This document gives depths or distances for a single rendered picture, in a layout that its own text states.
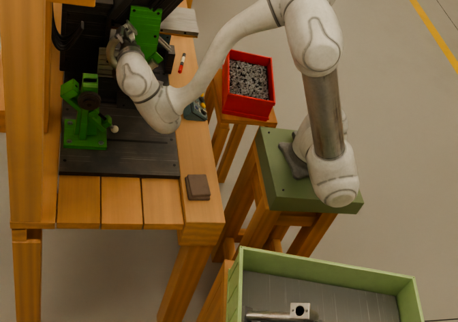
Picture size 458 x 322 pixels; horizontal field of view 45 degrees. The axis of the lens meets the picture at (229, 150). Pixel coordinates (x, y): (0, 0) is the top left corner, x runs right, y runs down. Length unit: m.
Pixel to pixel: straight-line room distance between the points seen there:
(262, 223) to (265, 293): 0.41
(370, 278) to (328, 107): 0.65
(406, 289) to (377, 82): 2.65
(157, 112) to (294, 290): 0.75
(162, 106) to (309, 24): 0.56
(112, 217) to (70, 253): 0.97
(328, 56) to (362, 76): 3.00
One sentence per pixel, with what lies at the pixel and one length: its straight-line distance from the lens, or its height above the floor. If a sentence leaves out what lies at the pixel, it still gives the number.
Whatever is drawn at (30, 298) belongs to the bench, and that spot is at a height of 0.37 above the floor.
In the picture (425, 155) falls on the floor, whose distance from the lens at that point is 4.09.
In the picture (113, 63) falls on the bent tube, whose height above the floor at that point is 1.08.
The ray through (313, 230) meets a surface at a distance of 2.34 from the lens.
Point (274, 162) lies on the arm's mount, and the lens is 2.14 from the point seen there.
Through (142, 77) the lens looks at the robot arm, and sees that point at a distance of 1.69.
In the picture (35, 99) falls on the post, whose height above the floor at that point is 1.42.
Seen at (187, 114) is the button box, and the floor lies 0.93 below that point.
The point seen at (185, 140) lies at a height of 0.90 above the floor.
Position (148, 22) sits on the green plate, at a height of 1.22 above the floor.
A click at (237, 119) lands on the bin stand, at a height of 0.80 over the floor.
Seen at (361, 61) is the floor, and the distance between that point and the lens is 4.61.
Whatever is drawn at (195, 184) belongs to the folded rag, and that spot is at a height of 0.93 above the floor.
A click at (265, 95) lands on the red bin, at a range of 2.48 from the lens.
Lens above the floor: 2.44
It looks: 45 degrees down
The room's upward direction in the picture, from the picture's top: 21 degrees clockwise
